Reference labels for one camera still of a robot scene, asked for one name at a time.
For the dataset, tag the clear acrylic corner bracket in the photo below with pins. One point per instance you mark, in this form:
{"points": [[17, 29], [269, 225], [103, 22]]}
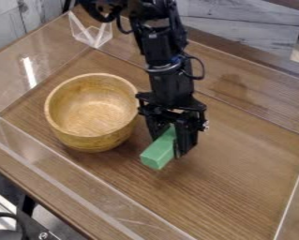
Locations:
{"points": [[94, 36]]}

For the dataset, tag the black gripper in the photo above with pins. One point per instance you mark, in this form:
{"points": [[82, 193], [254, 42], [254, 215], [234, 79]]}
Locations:
{"points": [[170, 104]]}

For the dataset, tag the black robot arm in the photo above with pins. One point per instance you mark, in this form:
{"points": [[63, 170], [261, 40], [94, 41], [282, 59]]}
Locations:
{"points": [[154, 22]]}

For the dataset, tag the black table leg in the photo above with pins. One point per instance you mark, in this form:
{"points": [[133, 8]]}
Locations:
{"points": [[27, 205]]}

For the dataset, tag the brown wooden bowl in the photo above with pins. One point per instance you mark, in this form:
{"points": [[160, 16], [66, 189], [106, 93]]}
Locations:
{"points": [[91, 111]]}

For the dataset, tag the black metal base plate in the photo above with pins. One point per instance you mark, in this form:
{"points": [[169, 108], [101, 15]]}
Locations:
{"points": [[37, 231]]}

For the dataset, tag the clear acrylic tray wall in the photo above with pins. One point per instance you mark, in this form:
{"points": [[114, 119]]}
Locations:
{"points": [[233, 190]]}

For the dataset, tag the green rectangular block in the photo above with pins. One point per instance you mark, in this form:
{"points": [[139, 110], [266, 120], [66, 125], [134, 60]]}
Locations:
{"points": [[160, 153]]}

